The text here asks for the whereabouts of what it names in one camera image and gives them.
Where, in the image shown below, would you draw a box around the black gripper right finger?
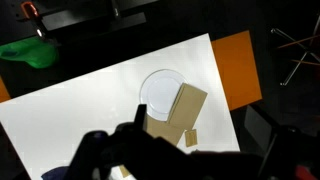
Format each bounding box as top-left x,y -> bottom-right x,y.
244,104 -> 282,158

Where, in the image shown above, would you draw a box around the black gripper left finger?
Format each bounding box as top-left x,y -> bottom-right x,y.
133,103 -> 148,132

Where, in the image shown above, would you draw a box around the large clear plate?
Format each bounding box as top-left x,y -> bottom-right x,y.
139,68 -> 189,122

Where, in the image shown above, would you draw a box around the L-shaped brown cardboard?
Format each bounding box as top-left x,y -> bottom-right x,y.
143,83 -> 209,147

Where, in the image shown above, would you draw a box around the small tan square card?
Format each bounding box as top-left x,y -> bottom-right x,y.
184,129 -> 199,148

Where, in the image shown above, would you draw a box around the rectangular brown cardboard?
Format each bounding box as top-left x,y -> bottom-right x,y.
118,164 -> 133,179

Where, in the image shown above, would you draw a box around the metal chair legs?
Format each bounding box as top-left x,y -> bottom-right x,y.
270,14 -> 320,87

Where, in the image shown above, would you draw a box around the blue cloth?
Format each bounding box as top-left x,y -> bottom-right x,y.
40,166 -> 73,180

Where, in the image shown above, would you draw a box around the black stand platform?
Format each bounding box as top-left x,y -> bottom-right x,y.
18,0 -> 158,33

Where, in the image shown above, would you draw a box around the orange and black clamp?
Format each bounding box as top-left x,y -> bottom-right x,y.
20,1 -> 46,38

